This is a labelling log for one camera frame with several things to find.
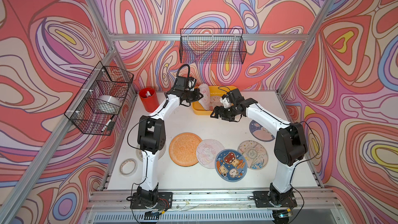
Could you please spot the red cylindrical cup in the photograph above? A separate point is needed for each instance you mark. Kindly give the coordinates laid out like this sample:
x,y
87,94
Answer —
x,y
149,99

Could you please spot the pink bunny coaster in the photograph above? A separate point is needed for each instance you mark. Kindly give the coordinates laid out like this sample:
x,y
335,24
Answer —
x,y
215,101

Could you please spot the beige wave pattern coaster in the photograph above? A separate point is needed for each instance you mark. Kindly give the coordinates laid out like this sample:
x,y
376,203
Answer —
x,y
254,153

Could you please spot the pink unicorn coaster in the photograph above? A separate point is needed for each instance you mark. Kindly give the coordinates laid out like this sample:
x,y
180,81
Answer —
x,y
207,152

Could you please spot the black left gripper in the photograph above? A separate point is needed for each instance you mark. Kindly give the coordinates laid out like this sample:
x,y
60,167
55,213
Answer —
x,y
195,92

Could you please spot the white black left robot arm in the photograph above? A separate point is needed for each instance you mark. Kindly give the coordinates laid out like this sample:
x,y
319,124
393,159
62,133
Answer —
x,y
151,129

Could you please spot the pink rainbow horse coaster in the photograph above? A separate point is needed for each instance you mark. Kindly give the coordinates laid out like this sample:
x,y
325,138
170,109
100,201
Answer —
x,y
205,100

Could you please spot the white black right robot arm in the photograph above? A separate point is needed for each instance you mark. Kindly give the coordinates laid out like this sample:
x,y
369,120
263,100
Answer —
x,y
290,144

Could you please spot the blue toast cartoon coaster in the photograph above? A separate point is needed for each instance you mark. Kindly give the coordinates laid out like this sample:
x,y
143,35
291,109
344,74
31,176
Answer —
x,y
231,165

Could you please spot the black wire basket on back wall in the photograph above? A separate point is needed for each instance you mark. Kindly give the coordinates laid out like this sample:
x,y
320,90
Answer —
x,y
212,46

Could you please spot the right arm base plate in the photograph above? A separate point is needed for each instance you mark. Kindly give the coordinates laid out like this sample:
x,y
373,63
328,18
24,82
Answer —
x,y
268,199

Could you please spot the white marker in basket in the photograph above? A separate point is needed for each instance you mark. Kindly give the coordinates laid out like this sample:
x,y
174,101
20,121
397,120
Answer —
x,y
108,123

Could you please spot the clear tape roll on table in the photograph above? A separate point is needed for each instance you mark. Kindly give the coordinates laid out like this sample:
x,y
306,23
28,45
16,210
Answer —
x,y
128,167

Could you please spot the yellow plastic storage box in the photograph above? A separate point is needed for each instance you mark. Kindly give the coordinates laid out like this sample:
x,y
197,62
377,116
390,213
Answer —
x,y
214,90

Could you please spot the orange waffle pattern coaster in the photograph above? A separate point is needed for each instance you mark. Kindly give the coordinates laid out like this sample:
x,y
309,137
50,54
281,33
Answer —
x,y
183,149

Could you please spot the silver tape roll in basket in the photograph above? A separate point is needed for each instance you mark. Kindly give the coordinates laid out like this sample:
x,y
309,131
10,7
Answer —
x,y
107,104

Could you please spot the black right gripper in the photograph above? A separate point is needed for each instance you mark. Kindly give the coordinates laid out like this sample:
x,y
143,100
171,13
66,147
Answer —
x,y
221,109

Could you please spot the black wire basket on wall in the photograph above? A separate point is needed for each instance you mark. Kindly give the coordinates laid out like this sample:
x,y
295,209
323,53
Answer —
x,y
104,93
212,46

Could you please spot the purple space bunny coaster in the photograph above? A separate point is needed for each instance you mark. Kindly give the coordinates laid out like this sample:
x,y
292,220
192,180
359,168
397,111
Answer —
x,y
260,132

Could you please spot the beige cat coaster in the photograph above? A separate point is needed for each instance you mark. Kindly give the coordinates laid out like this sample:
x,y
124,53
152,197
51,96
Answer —
x,y
139,153

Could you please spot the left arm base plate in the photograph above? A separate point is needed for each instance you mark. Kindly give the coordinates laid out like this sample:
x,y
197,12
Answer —
x,y
162,201

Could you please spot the black wire basket on left wall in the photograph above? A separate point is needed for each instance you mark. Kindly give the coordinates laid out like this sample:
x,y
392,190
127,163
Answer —
x,y
104,93

